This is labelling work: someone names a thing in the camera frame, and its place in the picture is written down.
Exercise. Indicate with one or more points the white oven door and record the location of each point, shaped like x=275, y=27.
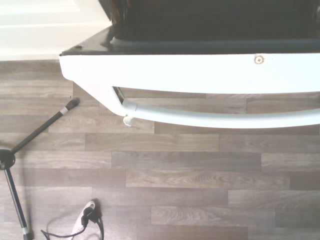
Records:
x=175, y=67

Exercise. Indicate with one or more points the black oven interior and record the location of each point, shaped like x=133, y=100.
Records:
x=212, y=15

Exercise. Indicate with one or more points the white power strip with plug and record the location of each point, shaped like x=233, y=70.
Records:
x=91, y=216

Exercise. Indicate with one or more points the white cabinet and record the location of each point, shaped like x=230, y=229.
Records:
x=47, y=25

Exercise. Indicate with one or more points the black camera tripod stand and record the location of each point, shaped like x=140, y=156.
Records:
x=30, y=140

